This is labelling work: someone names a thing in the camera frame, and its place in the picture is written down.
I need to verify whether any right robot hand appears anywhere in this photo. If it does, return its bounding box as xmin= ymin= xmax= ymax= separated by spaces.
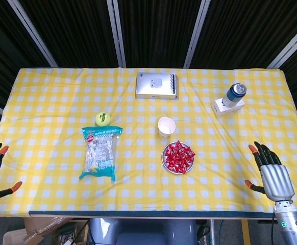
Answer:
xmin=244 ymin=141 xmax=296 ymax=204

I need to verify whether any white paper cup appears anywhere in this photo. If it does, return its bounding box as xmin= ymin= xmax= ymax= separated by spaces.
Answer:
xmin=157 ymin=116 xmax=177 ymax=138

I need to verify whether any white plastic bin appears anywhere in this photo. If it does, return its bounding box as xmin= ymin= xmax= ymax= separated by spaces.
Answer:
xmin=2 ymin=228 xmax=28 ymax=245

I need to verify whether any brown cardboard box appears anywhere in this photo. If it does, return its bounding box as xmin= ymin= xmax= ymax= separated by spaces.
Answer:
xmin=22 ymin=216 xmax=89 ymax=245

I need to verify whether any small white box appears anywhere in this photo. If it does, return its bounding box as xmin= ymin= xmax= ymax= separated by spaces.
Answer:
xmin=212 ymin=96 xmax=245 ymax=117

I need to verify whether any metal table leg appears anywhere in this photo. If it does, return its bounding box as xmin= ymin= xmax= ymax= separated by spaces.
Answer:
xmin=209 ymin=218 xmax=217 ymax=245

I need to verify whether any blue beverage can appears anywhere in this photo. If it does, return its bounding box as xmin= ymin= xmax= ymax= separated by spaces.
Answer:
xmin=222 ymin=82 xmax=248 ymax=108

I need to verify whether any yellow checkered tablecloth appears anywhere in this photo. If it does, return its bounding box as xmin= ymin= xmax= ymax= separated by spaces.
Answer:
xmin=0 ymin=66 xmax=297 ymax=217

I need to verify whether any round steel plate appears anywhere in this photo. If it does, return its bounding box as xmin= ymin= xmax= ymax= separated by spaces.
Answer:
xmin=161 ymin=140 xmax=196 ymax=176

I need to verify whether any teal snack bag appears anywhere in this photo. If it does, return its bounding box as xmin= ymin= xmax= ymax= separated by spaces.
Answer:
xmin=78 ymin=125 xmax=124 ymax=184

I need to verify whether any yellow tennis ball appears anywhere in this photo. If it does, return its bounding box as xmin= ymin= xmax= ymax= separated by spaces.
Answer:
xmin=94 ymin=111 xmax=111 ymax=127

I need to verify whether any grey robot torso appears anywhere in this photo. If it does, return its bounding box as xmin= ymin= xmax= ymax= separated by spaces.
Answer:
xmin=88 ymin=217 xmax=198 ymax=245

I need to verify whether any silver earbuds box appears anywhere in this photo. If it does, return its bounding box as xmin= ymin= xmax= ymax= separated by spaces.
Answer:
xmin=135 ymin=72 xmax=180 ymax=100

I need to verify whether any black pleated curtain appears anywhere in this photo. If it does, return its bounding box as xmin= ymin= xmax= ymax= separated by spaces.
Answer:
xmin=0 ymin=0 xmax=297 ymax=143

